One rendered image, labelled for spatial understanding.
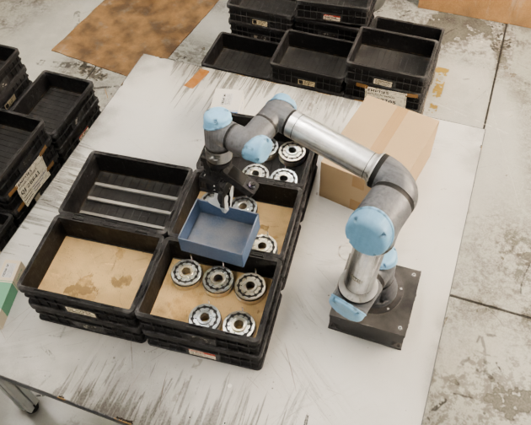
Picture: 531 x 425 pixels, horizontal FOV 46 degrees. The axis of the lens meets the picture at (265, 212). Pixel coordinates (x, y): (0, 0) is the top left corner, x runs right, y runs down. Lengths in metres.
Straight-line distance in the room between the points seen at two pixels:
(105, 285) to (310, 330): 0.70
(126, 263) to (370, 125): 1.04
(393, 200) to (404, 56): 1.94
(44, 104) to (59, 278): 1.47
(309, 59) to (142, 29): 1.39
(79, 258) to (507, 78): 2.85
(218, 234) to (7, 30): 3.14
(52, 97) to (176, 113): 0.93
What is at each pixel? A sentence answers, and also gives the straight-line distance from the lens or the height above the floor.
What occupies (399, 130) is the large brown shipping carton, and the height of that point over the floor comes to 0.90.
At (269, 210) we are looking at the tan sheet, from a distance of 2.26.
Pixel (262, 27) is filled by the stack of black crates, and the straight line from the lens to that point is 3.76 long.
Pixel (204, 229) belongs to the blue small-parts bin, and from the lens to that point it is 1.93.
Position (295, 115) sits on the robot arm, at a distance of 1.68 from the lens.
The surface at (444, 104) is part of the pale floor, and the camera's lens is 3.91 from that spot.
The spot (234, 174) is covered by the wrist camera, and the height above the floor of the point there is 1.28.
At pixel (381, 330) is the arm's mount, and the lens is 2.08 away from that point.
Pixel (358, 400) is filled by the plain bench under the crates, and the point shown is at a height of 0.70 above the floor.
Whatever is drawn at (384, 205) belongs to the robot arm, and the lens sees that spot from 1.52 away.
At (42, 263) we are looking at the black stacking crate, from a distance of 2.24.
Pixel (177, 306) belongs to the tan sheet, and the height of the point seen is 0.83.
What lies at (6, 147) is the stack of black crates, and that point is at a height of 0.49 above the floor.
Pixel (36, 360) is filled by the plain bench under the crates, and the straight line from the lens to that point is 2.28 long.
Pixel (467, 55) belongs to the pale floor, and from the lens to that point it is 4.28.
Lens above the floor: 2.64
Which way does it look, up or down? 53 degrees down
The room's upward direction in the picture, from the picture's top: 3 degrees counter-clockwise
